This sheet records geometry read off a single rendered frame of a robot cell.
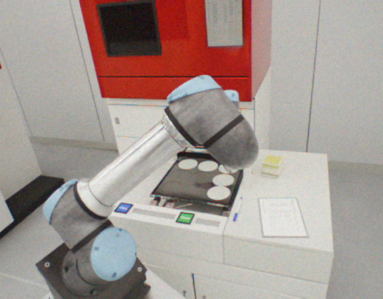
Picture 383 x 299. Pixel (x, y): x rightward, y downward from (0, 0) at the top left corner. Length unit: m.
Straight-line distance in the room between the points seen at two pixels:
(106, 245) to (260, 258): 0.55
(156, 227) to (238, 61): 0.77
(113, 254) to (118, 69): 1.05
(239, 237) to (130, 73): 0.96
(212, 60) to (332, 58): 1.68
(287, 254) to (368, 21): 2.20
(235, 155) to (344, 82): 2.37
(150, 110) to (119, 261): 1.03
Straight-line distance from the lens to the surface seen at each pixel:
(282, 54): 2.92
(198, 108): 0.66
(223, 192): 1.35
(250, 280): 1.20
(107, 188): 0.75
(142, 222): 1.18
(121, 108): 1.75
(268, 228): 1.08
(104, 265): 0.77
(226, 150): 0.66
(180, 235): 1.14
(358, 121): 3.12
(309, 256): 1.07
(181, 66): 1.46
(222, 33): 1.37
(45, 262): 0.98
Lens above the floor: 1.70
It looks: 28 degrees down
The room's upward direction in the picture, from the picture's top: 6 degrees counter-clockwise
